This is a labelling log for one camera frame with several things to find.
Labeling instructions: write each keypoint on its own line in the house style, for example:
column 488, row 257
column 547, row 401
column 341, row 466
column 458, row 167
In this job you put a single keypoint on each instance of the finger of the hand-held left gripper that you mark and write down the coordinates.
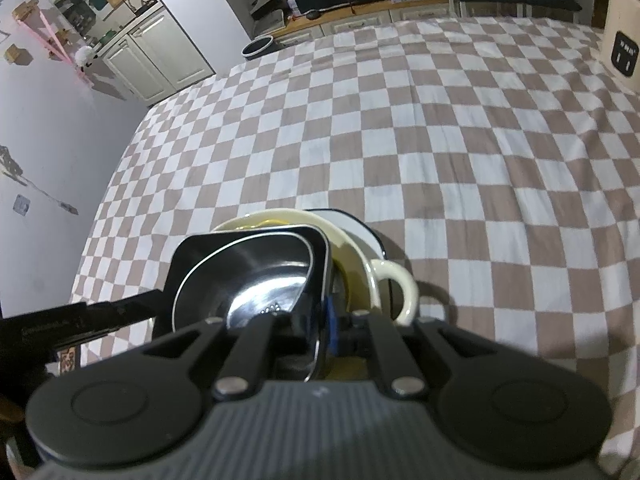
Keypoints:
column 135, row 307

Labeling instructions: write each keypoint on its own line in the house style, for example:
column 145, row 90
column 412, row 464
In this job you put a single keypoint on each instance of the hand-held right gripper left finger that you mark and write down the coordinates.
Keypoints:
column 260, row 340

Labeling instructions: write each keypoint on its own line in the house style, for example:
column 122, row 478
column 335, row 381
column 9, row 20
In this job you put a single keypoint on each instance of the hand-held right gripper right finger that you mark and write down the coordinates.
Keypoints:
column 332, row 332

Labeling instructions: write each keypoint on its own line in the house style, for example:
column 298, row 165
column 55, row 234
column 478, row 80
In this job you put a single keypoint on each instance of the round steel bowl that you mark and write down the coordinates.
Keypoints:
column 250, row 270

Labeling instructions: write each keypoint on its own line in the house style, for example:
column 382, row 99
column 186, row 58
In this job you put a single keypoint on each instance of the rectangular steel container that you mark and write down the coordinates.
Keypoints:
column 192, row 255

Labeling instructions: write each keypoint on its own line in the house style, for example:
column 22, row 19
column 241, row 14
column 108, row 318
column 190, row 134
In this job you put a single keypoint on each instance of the white square plate blue rim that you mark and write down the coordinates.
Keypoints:
column 350, row 227

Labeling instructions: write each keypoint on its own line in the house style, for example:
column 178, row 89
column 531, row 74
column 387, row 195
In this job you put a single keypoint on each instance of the checkered tablecloth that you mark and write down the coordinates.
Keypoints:
column 450, row 160

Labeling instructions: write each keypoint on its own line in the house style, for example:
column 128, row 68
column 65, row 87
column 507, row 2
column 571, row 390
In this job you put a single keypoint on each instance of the white kitchen cabinet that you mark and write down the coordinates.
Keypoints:
column 155, row 55

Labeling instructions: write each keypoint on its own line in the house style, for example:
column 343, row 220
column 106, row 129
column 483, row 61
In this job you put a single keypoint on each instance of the white plush toy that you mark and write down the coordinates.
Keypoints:
column 85, row 56

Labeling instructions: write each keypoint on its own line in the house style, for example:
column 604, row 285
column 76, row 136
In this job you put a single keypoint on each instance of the black round bin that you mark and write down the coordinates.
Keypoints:
column 257, row 46

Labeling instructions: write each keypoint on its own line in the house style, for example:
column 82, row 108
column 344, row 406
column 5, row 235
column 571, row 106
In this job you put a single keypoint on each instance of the low wooden-top cabinet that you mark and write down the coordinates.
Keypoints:
column 360, row 22

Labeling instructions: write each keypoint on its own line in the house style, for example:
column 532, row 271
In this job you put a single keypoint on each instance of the grey box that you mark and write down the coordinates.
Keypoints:
column 270, row 10

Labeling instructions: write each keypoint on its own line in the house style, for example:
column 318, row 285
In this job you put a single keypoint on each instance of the cream electric kettle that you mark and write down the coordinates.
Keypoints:
column 625, row 15

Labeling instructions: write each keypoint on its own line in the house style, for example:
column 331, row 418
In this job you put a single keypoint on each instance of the wall socket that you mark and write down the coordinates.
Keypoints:
column 22, row 205

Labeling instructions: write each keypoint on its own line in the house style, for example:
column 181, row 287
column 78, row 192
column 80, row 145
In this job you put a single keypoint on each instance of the branch wall sticker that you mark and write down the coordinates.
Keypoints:
column 45, row 192

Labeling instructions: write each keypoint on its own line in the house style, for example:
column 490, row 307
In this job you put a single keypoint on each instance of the pink wall rack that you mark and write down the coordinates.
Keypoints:
column 60, row 45

